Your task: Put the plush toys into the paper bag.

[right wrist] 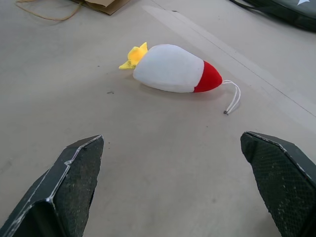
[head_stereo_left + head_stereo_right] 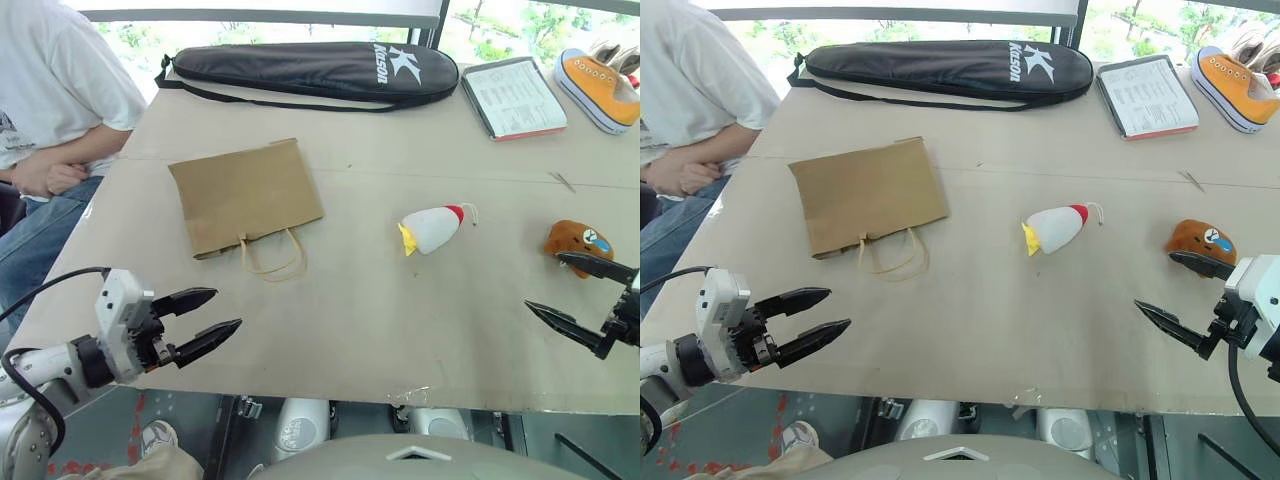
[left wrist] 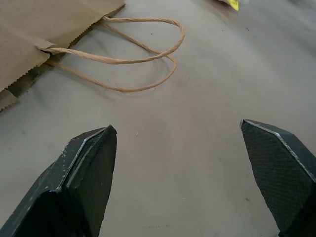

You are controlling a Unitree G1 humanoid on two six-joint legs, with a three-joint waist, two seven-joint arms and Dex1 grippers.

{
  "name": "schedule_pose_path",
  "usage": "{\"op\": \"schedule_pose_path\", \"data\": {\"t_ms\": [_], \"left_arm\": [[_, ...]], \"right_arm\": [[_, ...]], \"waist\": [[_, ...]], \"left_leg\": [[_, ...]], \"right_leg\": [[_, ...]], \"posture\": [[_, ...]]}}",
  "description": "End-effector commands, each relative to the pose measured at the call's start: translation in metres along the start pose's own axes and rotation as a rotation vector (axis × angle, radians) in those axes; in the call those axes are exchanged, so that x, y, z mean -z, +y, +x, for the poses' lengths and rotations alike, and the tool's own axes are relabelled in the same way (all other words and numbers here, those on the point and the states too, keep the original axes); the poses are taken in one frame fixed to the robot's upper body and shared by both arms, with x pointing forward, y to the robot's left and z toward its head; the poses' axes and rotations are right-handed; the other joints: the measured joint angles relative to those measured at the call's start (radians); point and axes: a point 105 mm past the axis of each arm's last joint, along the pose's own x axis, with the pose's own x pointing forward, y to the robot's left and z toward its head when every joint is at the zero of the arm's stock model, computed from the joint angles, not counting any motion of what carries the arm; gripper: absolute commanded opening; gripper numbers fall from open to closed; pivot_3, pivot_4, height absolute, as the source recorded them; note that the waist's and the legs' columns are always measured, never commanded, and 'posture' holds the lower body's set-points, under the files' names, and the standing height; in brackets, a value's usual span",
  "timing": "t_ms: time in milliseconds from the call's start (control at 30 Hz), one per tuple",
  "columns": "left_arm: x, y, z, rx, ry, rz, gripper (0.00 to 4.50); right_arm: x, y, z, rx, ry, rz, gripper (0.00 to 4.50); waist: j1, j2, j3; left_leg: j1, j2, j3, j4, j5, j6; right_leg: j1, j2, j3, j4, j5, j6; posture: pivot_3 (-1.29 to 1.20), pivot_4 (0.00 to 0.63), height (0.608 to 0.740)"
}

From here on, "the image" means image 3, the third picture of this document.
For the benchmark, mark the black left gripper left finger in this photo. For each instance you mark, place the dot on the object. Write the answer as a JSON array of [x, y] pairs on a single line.
[[74, 187]]

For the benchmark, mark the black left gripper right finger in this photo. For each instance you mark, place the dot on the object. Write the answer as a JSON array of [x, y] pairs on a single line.
[[281, 177]]

